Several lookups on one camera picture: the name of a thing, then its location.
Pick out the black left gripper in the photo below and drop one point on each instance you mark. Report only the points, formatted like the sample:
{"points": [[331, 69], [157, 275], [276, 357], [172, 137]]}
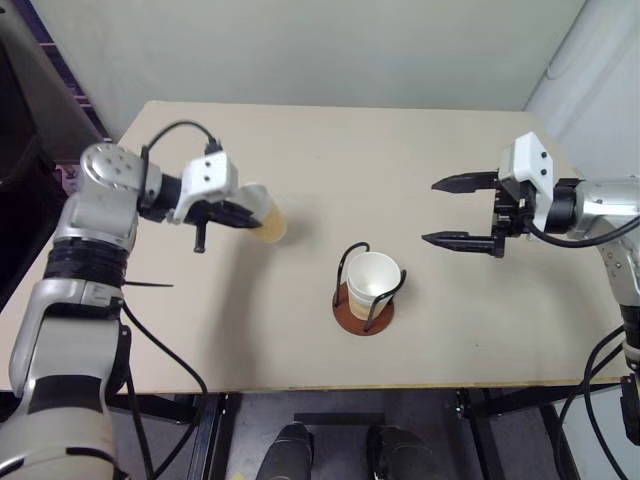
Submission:
{"points": [[201, 235]]}

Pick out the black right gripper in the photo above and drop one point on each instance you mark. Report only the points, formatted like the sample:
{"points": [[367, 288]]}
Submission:
{"points": [[507, 212]]}

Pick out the white and tan paper cup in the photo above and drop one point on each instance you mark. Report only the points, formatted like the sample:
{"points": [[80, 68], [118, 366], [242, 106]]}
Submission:
{"points": [[372, 277], [267, 215]]}

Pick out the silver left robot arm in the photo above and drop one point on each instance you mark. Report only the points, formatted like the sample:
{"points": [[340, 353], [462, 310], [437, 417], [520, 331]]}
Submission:
{"points": [[90, 220]]}

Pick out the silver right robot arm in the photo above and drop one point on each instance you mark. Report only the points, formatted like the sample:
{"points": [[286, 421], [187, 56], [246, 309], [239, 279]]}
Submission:
{"points": [[600, 205]]}

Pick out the black zip tie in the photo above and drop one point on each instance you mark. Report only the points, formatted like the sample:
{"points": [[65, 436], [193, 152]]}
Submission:
{"points": [[150, 285]]}

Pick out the dark cabinet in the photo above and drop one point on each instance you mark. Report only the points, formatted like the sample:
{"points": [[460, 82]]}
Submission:
{"points": [[30, 115]]}

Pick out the dark rounded shape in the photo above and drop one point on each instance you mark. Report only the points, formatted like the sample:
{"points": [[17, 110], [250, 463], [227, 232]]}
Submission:
{"points": [[400, 452], [286, 452]]}

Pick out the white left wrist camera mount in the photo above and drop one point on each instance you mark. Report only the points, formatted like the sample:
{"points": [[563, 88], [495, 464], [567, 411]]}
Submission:
{"points": [[210, 177]]}

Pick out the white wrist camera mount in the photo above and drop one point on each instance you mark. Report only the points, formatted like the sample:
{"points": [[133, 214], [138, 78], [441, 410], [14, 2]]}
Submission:
{"points": [[532, 157], [210, 177]]}

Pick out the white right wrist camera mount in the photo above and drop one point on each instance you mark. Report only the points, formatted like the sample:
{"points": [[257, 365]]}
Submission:
{"points": [[532, 157]]}

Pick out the black table frame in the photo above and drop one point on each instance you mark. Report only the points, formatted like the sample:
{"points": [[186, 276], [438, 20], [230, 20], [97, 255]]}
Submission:
{"points": [[215, 435]]}

